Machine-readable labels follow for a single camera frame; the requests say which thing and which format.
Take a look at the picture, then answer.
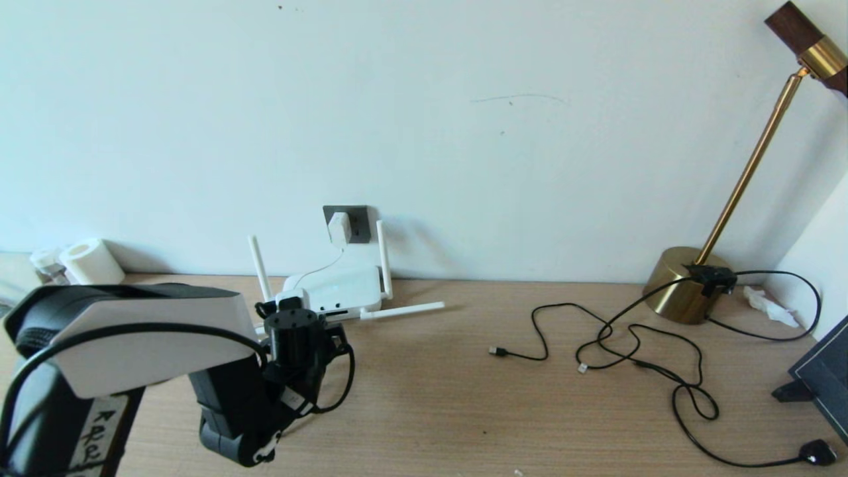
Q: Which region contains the thin white adapter cable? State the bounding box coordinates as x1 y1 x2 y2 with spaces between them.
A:
290 244 346 292

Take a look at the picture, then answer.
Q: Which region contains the white router with antennas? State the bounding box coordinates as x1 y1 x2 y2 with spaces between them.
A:
248 220 446 332

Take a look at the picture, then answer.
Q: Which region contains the white toilet paper roll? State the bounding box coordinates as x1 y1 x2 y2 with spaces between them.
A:
60 238 127 286

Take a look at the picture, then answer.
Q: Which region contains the small clear jar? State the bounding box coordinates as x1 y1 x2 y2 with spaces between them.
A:
30 246 67 284

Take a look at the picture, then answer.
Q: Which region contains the brass desk lamp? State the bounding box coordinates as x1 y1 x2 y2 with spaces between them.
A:
643 0 848 325

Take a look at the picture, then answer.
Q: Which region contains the black clip on lamp base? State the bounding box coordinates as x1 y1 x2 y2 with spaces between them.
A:
682 264 738 297

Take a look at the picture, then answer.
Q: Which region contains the crumpled white tissue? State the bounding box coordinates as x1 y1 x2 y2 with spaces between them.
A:
742 285 800 329

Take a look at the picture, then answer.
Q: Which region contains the black clip stand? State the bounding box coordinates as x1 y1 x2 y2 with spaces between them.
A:
772 381 816 403

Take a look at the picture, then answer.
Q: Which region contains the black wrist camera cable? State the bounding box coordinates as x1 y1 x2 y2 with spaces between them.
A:
255 299 356 415

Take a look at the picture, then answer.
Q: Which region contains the grey wall socket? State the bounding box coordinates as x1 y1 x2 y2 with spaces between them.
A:
323 205 370 244

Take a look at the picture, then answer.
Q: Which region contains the black USB cable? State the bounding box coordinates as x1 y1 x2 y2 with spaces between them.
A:
489 302 721 422

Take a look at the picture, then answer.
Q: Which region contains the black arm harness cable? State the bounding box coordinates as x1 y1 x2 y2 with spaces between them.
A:
0 322 267 458

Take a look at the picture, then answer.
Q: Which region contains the black cable with silver tip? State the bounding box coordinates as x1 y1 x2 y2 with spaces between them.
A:
576 323 703 392

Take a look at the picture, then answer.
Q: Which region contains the black lamp power cable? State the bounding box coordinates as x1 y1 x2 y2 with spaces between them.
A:
575 268 837 468

